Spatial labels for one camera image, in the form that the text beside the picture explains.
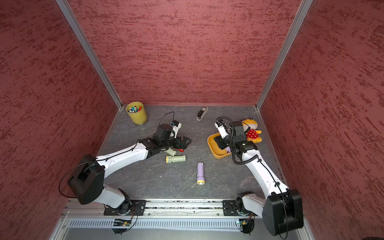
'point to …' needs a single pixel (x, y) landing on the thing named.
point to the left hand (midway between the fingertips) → (183, 142)
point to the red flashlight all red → (181, 150)
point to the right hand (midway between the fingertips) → (217, 139)
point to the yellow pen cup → (139, 118)
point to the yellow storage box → (216, 150)
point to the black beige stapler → (201, 113)
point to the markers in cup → (134, 109)
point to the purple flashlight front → (200, 179)
